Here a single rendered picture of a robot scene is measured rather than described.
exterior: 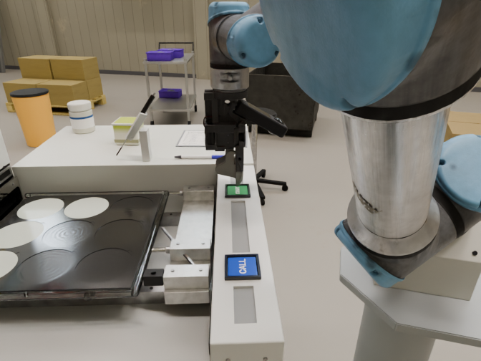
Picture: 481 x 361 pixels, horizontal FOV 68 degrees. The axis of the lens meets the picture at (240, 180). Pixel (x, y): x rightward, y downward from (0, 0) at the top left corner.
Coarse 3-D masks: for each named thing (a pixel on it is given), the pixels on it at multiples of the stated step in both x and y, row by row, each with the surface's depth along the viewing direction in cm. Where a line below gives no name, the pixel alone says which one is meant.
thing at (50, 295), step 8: (0, 296) 59; (8, 296) 59; (16, 296) 59; (24, 296) 59; (32, 296) 59; (40, 296) 59; (48, 296) 59; (56, 296) 59; (64, 296) 59; (72, 296) 59; (80, 296) 59; (88, 296) 59; (96, 296) 60; (104, 296) 60; (112, 296) 60; (120, 296) 60; (128, 296) 60
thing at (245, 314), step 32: (224, 192) 80; (256, 192) 80; (224, 224) 68; (256, 224) 68; (224, 256) 59; (224, 288) 52; (256, 288) 52; (224, 320) 47; (256, 320) 48; (224, 352) 45; (256, 352) 45
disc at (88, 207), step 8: (80, 200) 89; (88, 200) 89; (96, 200) 89; (104, 200) 89; (72, 208) 85; (80, 208) 85; (88, 208) 85; (96, 208) 85; (104, 208) 85; (72, 216) 82; (80, 216) 82; (88, 216) 82
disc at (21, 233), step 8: (16, 224) 79; (24, 224) 79; (32, 224) 79; (40, 224) 79; (0, 232) 76; (8, 232) 76; (16, 232) 76; (24, 232) 76; (32, 232) 76; (40, 232) 76; (0, 240) 74; (8, 240) 74; (16, 240) 74; (24, 240) 74; (32, 240) 74; (0, 248) 71
